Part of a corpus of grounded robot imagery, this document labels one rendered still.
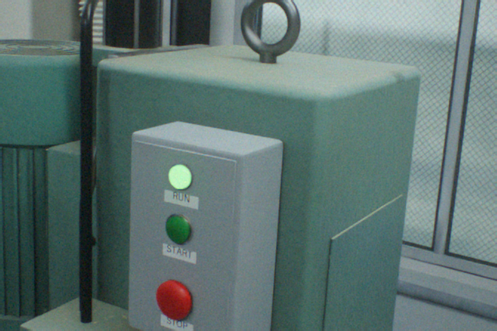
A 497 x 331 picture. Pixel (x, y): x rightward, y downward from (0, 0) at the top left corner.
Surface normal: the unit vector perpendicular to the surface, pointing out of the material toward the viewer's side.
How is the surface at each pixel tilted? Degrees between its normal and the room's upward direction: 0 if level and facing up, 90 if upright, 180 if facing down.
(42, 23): 90
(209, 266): 90
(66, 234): 90
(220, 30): 90
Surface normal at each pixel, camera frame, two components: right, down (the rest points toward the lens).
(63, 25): 0.83, 0.18
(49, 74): 0.43, 0.25
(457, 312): -0.54, 0.18
